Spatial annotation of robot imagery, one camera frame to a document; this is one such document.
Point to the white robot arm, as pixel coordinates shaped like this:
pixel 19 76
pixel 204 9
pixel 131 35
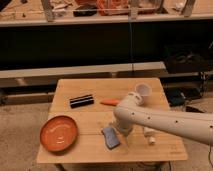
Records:
pixel 190 125

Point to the orange ceramic bowl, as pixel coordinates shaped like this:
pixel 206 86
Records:
pixel 58 133

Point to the orange toy carrot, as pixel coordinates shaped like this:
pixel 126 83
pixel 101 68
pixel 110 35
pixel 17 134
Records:
pixel 110 102

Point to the wooden table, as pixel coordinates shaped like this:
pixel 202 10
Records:
pixel 90 146

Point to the black rectangular block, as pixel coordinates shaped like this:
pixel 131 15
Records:
pixel 81 101

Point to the grey metal shelf beam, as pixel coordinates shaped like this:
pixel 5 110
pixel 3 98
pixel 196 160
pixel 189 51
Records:
pixel 13 78

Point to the white plastic cup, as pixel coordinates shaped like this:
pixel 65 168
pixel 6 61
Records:
pixel 144 90

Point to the white plastic bottle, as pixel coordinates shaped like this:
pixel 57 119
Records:
pixel 150 135

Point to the black object on shelf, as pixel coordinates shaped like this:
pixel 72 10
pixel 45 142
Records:
pixel 85 10

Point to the orange object on shelf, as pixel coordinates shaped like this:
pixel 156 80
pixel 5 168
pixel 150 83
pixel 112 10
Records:
pixel 112 7

